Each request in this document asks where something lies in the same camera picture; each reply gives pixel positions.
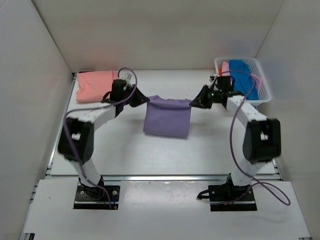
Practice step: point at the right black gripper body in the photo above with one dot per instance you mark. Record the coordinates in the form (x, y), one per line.
(212, 97)

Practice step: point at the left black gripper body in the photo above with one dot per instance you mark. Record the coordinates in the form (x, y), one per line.
(132, 102)

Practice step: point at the purple t-shirt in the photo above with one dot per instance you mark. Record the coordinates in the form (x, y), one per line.
(169, 118)

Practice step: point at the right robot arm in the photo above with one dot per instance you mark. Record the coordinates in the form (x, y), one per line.
(262, 137)

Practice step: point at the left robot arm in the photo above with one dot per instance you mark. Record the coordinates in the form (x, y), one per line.
(76, 143)

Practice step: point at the orange t-shirt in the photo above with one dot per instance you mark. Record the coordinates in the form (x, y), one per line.
(220, 72)

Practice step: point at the light pink t-shirt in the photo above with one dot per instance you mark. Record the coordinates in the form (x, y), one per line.
(226, 72)

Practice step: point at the blue t-shirt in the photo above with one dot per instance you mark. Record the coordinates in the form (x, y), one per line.
(240, 71)

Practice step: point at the folded salmon pink t-shirt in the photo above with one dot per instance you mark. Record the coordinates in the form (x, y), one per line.
(94, 85)

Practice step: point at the white plastic basket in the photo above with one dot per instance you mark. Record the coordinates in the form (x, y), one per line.
(255, 98)

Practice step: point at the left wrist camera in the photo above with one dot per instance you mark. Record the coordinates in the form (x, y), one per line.
(127, 77)

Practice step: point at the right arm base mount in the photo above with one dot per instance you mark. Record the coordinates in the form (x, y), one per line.
(228, 197)

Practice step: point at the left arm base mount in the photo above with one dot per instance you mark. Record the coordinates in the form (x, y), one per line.
(91, 198)

